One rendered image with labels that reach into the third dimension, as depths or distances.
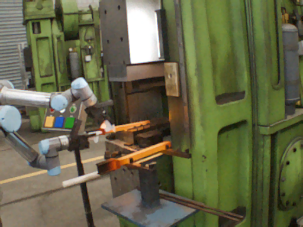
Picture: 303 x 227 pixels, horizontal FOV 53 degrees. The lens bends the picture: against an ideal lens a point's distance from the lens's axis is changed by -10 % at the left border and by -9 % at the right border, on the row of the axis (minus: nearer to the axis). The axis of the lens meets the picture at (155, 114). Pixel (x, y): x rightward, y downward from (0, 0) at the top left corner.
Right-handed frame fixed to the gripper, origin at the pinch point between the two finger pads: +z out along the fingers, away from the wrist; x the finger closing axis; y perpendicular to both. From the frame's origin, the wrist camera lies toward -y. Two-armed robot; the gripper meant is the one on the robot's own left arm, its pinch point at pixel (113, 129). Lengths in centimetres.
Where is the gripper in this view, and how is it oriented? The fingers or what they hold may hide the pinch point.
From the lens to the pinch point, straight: 185.1
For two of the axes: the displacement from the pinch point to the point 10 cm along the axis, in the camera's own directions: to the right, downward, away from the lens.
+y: -6.5, 6.4, -4.2
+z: 4.5, 7.6, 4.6
